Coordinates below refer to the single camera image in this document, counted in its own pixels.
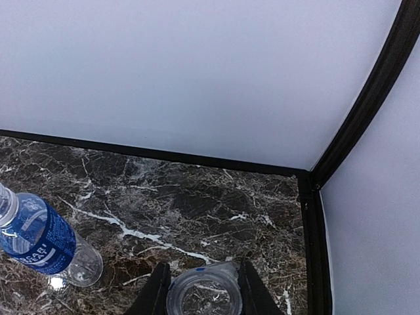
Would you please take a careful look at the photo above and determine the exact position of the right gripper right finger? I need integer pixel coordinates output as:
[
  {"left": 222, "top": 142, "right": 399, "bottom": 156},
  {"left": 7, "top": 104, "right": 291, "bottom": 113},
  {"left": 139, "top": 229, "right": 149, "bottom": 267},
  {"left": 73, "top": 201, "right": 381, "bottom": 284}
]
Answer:
[{"left": 238, "top": 260, "right": 281, "bottom": 315}]

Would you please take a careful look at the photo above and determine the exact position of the blue cap water bottle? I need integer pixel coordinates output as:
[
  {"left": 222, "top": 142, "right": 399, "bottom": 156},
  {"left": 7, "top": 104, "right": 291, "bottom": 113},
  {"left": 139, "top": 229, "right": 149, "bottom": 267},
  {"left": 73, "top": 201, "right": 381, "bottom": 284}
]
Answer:
[{"left": 165, "top": 261, "right": 243, "bottom": 315}]

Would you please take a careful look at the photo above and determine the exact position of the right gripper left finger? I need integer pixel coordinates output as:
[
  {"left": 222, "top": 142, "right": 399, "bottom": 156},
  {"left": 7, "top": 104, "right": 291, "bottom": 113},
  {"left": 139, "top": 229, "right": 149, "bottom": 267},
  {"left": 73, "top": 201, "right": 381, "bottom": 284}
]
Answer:
[{"left": 126, "top": 262, "right": 171, "bottom": 315}]

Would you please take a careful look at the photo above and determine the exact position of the right black frame post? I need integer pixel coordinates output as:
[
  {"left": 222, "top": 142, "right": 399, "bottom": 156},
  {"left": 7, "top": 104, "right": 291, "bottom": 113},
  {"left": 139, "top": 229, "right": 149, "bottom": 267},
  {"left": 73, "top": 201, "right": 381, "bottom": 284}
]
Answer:
[{"left": 311, "top": 0, "right": 419, "bottom": 190}]

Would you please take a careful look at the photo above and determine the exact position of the white cap water bottle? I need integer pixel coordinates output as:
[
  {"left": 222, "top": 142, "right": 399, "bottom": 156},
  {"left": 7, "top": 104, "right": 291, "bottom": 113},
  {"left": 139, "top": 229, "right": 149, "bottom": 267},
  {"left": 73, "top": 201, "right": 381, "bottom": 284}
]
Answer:
[{"left": 1, "top": 186, "right": 103, "bottom": 287}]

